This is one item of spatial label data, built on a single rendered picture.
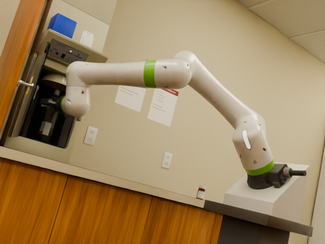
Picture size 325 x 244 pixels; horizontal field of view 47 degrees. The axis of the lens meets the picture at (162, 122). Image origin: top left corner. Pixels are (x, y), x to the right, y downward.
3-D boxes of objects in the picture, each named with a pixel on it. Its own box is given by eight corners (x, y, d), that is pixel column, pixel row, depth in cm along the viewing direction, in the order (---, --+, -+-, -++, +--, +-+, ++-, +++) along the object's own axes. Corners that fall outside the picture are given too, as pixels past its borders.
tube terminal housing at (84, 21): (-8, 144, 190) (38, 8, 204) (51, 160, 207) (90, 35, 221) (2, 147, 169) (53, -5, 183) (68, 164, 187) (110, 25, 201)
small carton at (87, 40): (79, 48, 188) (82, 38, 189) (89, 52, 189) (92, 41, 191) (80, 45, 183) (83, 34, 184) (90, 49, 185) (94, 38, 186)
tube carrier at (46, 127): (29, 135, 188) (41, 96, 192) (49, 141, 194) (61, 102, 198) (35, 135, 179) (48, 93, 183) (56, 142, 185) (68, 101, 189)
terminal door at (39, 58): (10, 137, 170) (37, 56, 177) (18, 136, 143) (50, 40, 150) (8, 137, 169) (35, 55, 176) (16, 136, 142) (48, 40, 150)
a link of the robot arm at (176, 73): (194, 83, 157) (193, 55, 153) (189, 93, 146) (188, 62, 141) (153, 83, 162) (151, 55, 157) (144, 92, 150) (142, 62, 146)
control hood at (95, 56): (34, 52, 178) (41, 33, 180) (94, 77, 195) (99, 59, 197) (42, 48, 168) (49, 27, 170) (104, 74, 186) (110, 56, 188)
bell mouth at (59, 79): (36, 81, 197) (38, 71, 198) (66, 93, 206) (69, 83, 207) (46, 78, 182) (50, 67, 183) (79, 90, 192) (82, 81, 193)
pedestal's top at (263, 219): (311, 236, 152) (313, 227, 153) (266, 225, 133) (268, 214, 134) (248, 220, 177) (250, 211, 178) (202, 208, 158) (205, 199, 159)
